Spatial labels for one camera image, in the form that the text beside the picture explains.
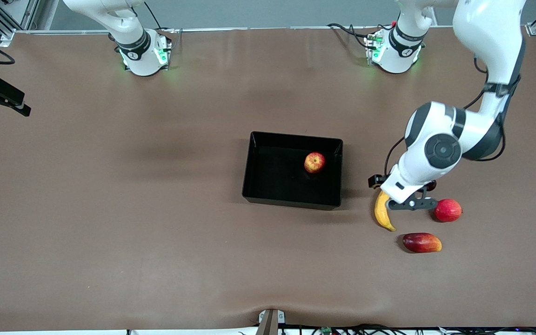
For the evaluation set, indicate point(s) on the black plastic box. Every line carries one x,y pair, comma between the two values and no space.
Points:
277,181

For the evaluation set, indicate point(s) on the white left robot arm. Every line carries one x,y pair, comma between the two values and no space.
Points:
440,149

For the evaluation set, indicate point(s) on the red yellow mango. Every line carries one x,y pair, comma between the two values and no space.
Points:
421,243

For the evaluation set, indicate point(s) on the dark purple mangosteen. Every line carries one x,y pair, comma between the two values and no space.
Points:
432,186

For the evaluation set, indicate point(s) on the yellow banana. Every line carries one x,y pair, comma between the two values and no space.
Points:
382,214

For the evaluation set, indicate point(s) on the red yellow streaked apple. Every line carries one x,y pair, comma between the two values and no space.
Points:
314,163

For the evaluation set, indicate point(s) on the small green circuit board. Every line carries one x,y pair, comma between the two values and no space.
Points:
326,330

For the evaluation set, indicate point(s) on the plain pink red apple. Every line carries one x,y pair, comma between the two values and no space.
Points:
448,210

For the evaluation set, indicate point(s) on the brown table mat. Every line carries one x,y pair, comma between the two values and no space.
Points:
156,209

